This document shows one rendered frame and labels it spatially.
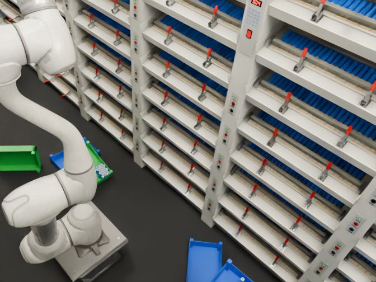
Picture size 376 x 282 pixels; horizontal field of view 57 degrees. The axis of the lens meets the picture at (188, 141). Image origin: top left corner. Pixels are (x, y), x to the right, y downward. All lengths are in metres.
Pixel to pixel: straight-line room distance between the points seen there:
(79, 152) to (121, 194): 1.32
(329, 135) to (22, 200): 1.14
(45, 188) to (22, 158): 1.49
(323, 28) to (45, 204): 1.10
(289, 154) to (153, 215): 1.12
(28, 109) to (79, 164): 0.28
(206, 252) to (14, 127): 1.82
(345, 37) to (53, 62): 0.89
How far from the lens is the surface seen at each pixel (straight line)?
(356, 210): 1.58
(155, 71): 1.99
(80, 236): 1.87
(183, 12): 1.69
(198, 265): 2.23
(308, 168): 1.60
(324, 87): 1.36
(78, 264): 2.01
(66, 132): 1.15
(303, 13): 1.34
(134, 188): 2.52
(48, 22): 0.98
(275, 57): 1.45
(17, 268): 2.34
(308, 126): 1.48
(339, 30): 1.29
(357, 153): 1.45
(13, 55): 0.95
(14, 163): 2.81
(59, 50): 0.97
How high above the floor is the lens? 1.99
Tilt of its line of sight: 44 degrees down
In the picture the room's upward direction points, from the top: 7 degrees clockwise
